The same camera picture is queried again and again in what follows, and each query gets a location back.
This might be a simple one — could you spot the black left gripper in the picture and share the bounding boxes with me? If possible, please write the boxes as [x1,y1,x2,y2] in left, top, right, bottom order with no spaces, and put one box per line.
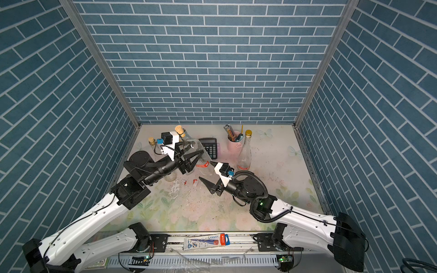
[142,140,202,187]

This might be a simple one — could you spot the corked glass bottle red label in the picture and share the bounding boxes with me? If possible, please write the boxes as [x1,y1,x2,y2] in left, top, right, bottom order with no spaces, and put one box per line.
[175,125,215,176]

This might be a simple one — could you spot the clear glass bottle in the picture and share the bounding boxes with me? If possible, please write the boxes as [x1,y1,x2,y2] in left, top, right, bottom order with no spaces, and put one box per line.
[149,137,177,182]

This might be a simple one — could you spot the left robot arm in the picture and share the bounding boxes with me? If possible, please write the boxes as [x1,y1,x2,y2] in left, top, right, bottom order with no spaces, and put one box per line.
[22,142,205,273]

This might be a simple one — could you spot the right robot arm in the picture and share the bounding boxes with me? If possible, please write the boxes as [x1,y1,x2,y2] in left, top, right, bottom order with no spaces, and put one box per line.
[200,163,368,272]

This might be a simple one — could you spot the tall gold-capped glass bottle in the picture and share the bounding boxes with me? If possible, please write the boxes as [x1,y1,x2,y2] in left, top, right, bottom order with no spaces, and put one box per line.
[237,130,252,171]

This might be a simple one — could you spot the black desk calculator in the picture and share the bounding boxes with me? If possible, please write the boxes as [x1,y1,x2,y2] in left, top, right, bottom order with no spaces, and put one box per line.
[199,138,219,160]

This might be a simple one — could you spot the pink metal pen bucket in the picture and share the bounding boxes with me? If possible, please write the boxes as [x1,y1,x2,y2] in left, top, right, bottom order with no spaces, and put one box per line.
[226,131,244,156]

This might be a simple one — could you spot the pens in bucket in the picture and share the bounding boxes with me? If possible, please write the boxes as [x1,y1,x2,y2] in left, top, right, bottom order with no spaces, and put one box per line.
[224,124,244,142]

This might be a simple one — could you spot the coloured highlighter pack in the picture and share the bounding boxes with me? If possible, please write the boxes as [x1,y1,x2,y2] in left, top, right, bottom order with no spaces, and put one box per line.
[85,258,108,270]

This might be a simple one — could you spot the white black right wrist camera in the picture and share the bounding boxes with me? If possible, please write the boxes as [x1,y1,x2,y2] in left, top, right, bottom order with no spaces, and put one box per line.
[214,162,234,188]

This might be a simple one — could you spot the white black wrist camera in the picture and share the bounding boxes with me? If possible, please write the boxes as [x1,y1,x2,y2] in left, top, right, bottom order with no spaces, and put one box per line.
[214,162,234,188]
[157,131,180,161]

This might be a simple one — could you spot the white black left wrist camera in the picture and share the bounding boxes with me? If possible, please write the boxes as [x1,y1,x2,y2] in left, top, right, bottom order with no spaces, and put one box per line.
[157,131,180,161]

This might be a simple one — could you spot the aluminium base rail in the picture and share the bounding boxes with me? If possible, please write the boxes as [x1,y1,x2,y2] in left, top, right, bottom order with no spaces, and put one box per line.
[68,230,352,270]

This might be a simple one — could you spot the aluminium corner post left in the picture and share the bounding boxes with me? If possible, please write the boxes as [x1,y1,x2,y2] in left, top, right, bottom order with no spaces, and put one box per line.
[59,0,141,129]

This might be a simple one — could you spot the aluminium corner post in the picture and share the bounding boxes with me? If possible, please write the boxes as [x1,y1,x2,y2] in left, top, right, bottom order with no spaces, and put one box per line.
[59,0,141,129]
[294,0,359,130]

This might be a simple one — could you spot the black cable bottom right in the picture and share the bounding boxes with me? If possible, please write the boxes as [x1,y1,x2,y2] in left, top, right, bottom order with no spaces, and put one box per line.
[400,258,437,273]

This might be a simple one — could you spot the aluminium corner post right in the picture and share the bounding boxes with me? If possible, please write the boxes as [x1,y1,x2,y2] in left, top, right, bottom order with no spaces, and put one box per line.
[294,0,359,130]

